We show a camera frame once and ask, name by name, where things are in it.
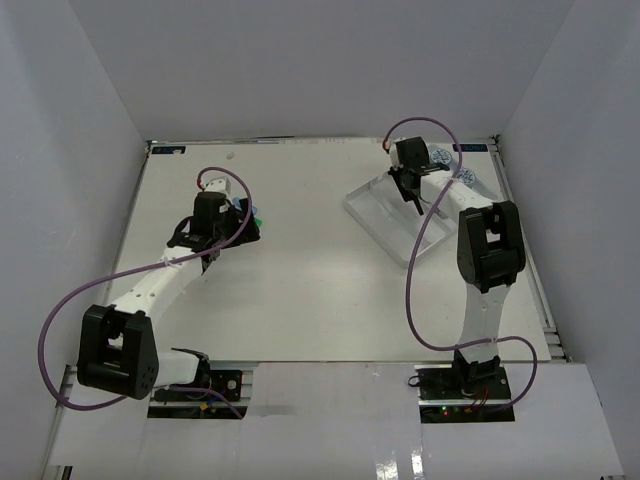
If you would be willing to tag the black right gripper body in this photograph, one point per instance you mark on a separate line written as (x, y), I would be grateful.
(398, 173)

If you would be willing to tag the blue label sticker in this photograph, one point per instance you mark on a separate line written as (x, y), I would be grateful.
(470, 147)
(168, 150)

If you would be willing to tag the blue-white labelled slime jar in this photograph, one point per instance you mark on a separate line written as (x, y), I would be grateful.
(442, 157)

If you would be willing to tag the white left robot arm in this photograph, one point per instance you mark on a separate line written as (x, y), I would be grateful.
(118, 351)

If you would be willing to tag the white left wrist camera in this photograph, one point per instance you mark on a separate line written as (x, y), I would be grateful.
(219, 185)

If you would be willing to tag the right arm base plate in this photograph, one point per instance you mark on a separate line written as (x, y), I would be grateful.
(440, 385)

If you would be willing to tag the white compartment tray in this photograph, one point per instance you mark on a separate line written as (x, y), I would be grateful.
(394, 224)

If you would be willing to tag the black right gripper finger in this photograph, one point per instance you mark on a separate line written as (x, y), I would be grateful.
(418, 204)
(406, 194)

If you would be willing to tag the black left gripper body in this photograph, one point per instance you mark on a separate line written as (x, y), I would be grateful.
(229, 229)

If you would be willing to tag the blue label sticker left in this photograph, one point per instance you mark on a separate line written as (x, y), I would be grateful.
(168, 150)

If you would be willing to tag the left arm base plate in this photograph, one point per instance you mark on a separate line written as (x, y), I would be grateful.
(226, 382)

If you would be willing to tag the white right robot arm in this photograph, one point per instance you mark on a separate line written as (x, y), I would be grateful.
(490, 252)

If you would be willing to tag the blue label sticker right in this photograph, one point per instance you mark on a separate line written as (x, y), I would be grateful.
(470, 147)

